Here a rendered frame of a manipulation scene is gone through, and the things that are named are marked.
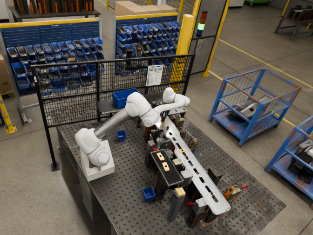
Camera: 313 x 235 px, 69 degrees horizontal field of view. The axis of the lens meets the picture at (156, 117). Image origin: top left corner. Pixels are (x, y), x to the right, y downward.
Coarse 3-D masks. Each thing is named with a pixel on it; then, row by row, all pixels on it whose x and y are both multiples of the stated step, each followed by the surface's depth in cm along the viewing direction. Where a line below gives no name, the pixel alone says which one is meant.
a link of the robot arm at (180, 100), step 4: (176, 96) 239; (180, 96) 237; (184, 96) 239; (176, 100) 236; (180, 100) 233; (184, 100) 236; (188, 100) 237; (164, 104) 220; (168, 104) 222; (172, 104) 224; (176, 104) 226; (180, 104) 231; (184, 104) 238; (188, 104) 239; (156, 108) 208; (160, 108) 213; (164, 108) 217; (168, 108) 220; (172, 108) 224; (160, 112) 211
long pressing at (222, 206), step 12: (168, 120) 272; (168, 132) 256; (180, 144) 245; (180, 156) 231; (192, 156) 234; (192, 168) 221; (192, 180) 210; (204, 180) 212; (204, 192) 203; (216, 192) 204; (216, 204) 195; (228, 204) 197
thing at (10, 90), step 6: (0, 60) 374; (0, 66) 379; (0, 72) 384; (6, 72) 390; (0, 78) 389; (6, 78) 396; (0, 84) 394; (6, 84) 401; (0, 90) 400; (6, 90) 407; (12, 90) 412; (12, 96) 418
